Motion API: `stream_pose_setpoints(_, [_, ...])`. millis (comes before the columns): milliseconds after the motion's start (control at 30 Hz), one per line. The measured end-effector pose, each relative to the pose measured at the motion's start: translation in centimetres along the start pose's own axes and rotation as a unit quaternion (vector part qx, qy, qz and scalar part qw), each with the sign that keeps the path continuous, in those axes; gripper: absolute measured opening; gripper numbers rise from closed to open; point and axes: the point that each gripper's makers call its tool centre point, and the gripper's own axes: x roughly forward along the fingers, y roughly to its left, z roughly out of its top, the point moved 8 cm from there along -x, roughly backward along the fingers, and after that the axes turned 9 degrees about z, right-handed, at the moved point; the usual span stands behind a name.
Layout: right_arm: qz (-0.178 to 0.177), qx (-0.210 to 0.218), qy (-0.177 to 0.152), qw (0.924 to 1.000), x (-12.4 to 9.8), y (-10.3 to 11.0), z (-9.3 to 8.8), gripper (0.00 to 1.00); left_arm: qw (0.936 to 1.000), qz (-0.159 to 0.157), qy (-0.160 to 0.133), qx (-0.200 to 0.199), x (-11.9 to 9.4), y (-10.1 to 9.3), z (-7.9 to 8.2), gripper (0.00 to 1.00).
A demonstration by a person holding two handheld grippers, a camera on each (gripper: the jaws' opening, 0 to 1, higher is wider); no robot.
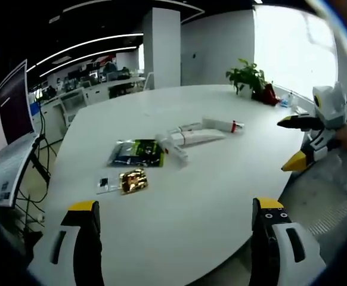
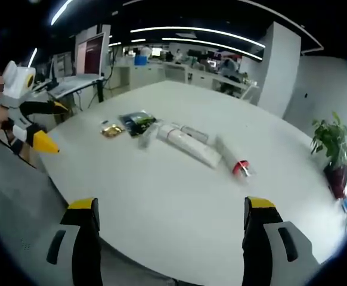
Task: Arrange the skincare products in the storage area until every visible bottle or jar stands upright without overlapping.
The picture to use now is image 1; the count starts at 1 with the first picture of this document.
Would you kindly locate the white skincare tube red band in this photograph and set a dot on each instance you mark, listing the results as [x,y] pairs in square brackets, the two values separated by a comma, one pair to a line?
[221,124]

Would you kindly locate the small white skincare tube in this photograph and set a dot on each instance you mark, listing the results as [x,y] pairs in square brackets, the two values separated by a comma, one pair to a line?
[188,126]

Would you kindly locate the white mesh office chair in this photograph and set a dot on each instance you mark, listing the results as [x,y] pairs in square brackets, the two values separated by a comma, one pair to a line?
[72,104]

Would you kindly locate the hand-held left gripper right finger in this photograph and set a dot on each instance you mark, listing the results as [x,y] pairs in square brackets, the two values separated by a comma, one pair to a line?
[280,238]

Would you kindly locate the blue clear bottle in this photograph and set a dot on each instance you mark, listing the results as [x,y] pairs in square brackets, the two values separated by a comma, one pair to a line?
[288,100]

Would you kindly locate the open laptop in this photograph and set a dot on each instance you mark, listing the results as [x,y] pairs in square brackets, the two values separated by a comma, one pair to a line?
[12,119]

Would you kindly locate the green black skincare sachet pack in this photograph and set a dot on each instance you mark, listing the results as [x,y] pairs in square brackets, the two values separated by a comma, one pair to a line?
[136,153]

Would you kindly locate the red bag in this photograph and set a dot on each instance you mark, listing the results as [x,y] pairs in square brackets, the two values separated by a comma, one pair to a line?
[269,94]

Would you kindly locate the clear skincare sachet black patch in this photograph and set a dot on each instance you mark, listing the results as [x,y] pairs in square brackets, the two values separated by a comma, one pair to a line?
[108,184]

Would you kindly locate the long white skincare box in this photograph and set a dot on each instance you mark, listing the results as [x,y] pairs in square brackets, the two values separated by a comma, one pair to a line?
[200,137]

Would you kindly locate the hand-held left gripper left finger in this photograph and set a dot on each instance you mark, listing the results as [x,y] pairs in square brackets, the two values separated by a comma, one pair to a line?
[69,256]

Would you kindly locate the green potted plant white pot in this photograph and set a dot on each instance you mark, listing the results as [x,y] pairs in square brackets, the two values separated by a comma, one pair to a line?
[246,76]

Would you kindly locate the black laptop stand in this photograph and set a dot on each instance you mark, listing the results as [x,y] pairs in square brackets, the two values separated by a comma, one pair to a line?
[40,167]

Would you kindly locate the grey office chair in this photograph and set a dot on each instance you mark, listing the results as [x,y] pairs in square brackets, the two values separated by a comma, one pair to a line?
[331,214]

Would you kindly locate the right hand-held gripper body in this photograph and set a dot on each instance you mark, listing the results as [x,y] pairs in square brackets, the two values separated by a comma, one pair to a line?
[331,107]

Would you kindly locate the white office desk row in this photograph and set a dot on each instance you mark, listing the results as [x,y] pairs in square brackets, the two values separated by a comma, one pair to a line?
[123,85]

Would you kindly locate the gold foil skincare sachet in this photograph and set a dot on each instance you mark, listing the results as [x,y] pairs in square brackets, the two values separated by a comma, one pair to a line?
[133,181]

